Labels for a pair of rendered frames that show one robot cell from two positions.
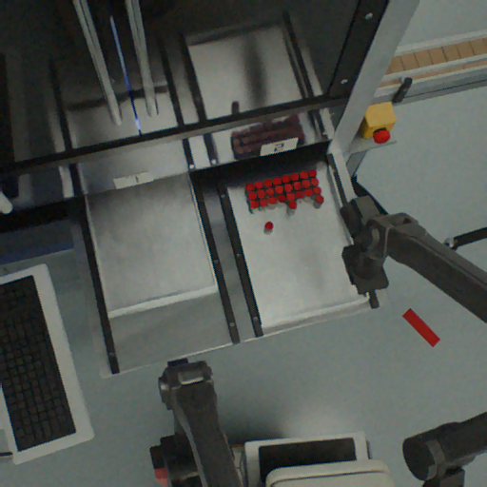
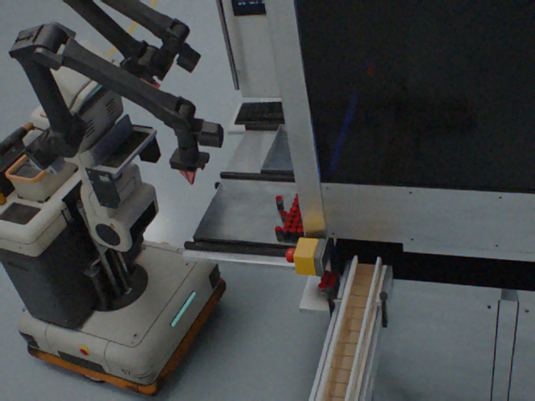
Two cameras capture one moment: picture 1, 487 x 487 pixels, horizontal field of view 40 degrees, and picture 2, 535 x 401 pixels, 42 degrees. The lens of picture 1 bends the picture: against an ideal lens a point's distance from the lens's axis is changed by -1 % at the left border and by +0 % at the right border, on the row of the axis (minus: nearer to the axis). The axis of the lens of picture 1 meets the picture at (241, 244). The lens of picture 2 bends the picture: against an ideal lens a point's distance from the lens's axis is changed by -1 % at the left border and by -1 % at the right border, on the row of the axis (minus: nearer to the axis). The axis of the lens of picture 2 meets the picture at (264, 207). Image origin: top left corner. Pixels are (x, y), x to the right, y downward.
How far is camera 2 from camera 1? 2.09 m
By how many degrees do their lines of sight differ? 62
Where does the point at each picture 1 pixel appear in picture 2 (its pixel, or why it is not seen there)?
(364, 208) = (209, 124)
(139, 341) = (256, 139)
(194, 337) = (240, 161)
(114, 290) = not seen: hidden behind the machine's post
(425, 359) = not seen: outside the picture
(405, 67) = (356, 320)
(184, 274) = (281, 164)
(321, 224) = (264, 237)
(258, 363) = (256, 363)
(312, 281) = (229, 220)
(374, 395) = not seen: outside the picture
